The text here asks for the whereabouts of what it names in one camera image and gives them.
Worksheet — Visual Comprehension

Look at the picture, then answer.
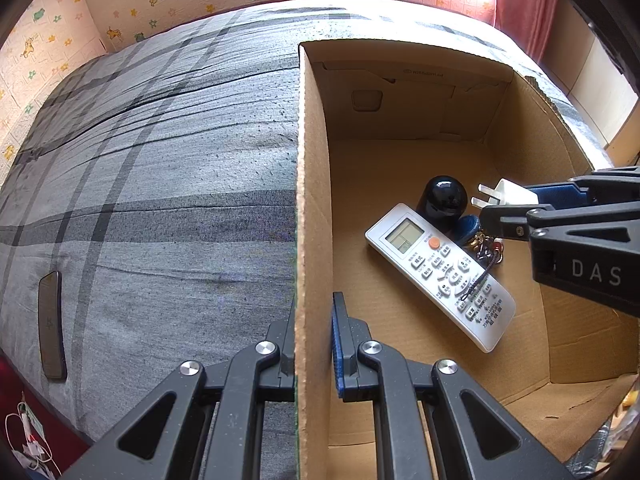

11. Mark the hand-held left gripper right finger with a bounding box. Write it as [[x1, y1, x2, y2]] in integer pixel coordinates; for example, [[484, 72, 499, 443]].
[[331, 291, 576, 480]]

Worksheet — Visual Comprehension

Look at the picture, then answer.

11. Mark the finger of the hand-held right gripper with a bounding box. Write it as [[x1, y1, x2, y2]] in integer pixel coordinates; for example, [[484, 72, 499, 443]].
[[480, 203, 640, 244], [527, 165, 640, 206]]

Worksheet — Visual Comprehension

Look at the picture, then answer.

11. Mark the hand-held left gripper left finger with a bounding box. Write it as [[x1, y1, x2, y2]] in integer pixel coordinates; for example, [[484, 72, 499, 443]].
[[60, 300, 297, 480]]

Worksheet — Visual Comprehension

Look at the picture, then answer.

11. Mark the white charger plug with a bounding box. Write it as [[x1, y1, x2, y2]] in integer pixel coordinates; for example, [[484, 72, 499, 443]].
[[472, 178, 541, 209]]

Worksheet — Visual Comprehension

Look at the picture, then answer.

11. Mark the key bunch with blue fob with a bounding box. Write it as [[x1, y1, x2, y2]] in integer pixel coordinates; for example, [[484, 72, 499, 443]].
[[452, 215, 506, 307]]

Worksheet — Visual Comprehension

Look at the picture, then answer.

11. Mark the cardboard box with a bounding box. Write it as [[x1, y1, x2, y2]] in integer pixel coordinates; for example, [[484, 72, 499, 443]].
[[295, 39, 640, 480]]

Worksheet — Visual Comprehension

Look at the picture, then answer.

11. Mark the white remote control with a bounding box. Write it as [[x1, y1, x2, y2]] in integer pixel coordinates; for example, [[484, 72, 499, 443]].
[[365, 203, 516, 353]]

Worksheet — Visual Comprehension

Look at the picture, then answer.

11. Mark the black round-top capsule device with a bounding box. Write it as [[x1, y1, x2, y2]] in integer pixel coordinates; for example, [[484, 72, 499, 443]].
[[416, 175, 470, 234]]

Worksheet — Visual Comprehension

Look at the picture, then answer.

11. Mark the beige wardrobe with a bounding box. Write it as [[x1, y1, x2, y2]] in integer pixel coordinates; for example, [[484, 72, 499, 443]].
[[542, 0, 640, 167]]

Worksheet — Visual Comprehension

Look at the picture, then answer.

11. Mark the black bar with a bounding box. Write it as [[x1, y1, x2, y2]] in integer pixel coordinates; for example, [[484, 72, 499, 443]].
[[550, 0, 632, 77]]

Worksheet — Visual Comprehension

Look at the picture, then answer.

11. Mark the pink curtain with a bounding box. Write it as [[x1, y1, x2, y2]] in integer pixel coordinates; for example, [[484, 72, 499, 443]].
[[495, 0, 564, 61]]

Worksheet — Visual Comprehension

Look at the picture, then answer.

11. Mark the grey plaid bedsheet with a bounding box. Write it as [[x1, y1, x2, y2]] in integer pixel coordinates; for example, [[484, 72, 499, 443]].
[[0, 0, 616, 480]]

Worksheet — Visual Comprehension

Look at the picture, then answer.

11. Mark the dark smartphone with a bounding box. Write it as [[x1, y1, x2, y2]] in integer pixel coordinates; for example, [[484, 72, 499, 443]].
[[38, 271, 68, 380]]

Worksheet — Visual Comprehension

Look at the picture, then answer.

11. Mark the red cloth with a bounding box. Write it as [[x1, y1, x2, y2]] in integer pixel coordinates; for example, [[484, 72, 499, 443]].
[[0, 350, 94, 480]]

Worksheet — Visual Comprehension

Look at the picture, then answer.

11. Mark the white charging cable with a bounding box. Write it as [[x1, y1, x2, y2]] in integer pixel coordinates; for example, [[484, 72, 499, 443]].
[[5, 394, 62, 476]]

